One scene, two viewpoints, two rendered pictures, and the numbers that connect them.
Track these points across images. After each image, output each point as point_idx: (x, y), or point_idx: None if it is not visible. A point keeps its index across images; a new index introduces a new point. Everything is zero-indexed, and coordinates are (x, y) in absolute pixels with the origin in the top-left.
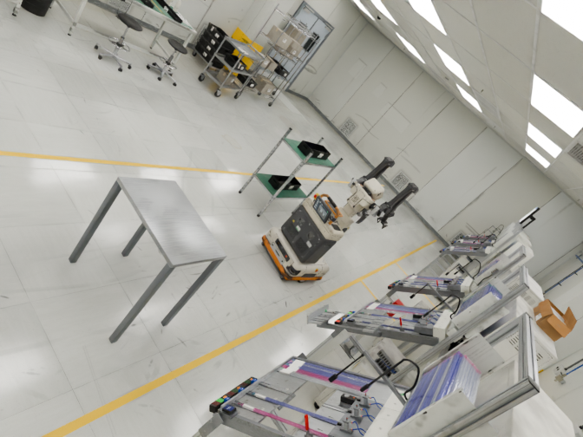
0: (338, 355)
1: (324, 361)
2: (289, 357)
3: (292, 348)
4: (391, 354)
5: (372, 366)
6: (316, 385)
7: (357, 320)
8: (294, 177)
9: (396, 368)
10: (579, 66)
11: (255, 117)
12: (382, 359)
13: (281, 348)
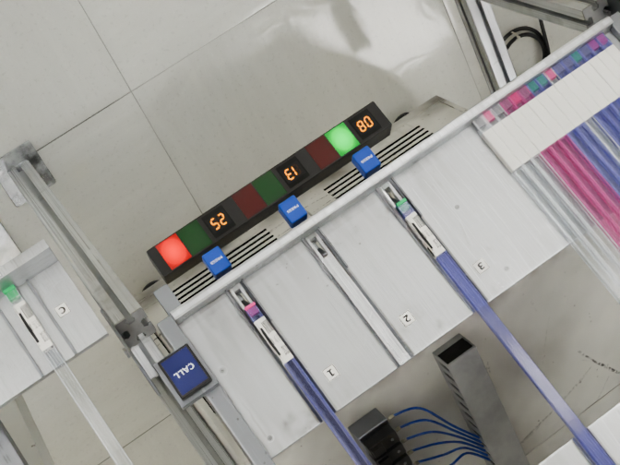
0: (441, 2)
1: (315, 53)
2: (66, 75)
3: (113, 10)
4: (565, 315)
5: (337, 447)
6: (196, 198)
7: (266, 332)
8: None
9: (501, 440)
10: None
11: None
12: (447, 383)
13: (27, 24)
